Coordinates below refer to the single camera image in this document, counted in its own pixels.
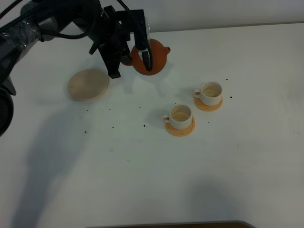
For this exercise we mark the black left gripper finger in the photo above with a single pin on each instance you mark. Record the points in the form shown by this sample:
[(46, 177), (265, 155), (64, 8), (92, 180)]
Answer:
[(111, 60)]

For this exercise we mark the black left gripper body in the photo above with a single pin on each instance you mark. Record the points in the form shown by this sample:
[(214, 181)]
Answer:
[(108, 34)]

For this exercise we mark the brown clay teapot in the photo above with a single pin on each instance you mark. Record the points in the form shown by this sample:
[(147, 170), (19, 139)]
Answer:
[(159, 54)]

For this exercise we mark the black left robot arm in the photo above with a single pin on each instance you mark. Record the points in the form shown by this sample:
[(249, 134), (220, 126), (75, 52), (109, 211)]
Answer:
[(44, 20)]

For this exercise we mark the beige round teapot coaster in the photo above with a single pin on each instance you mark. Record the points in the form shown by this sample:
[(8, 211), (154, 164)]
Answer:
[(88, 84)]

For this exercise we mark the white teacup near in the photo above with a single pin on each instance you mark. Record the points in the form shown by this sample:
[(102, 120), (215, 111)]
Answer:
[(179, 117)]

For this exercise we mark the white teacup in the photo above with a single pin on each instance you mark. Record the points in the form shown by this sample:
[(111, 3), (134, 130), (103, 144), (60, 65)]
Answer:
[(210, 93), (179, 117)]

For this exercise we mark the orange coaster far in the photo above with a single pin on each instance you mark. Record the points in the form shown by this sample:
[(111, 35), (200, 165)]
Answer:
[(207, 108)]

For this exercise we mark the orange coaster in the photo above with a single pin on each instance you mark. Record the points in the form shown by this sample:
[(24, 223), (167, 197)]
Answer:
[(183, 132), (207, 108)]

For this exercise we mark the orange coaster near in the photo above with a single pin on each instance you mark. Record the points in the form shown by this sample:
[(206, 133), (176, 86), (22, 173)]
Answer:
[(183, 132)]

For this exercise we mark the white teacup far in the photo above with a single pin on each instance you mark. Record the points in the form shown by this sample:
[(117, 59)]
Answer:
[(210, 93)]

